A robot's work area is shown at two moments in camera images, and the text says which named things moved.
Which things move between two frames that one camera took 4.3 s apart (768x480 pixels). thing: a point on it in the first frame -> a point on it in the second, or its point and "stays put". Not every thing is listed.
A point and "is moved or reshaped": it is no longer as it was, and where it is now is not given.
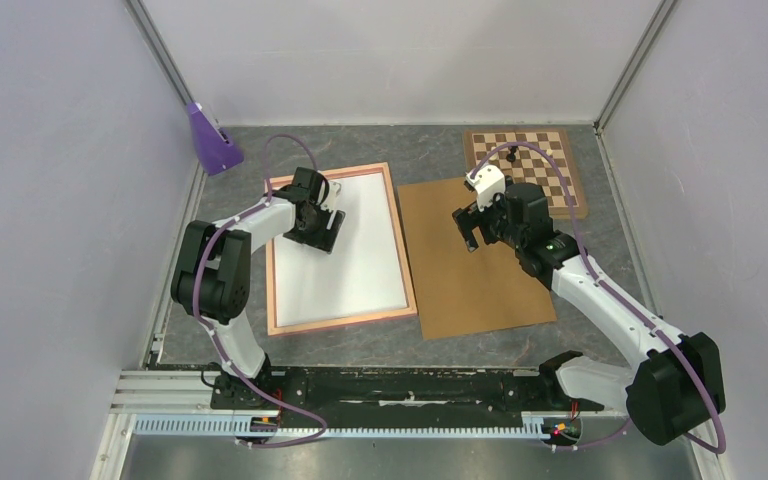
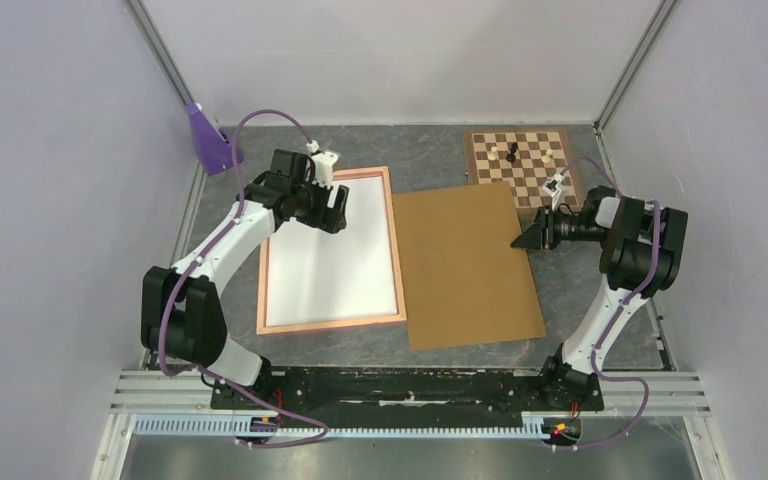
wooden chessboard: (522, 164) stays put
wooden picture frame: (271, 257) is moved or reshaped
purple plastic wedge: (216, 153) stays put
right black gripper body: (494, 225) -> (571, 228)
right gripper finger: (465, 215) -> (539, 224)
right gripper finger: (470, 238) -> (532, 237)
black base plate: (408, 398) stays put
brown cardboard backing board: (460, 292) is moved or reshaped
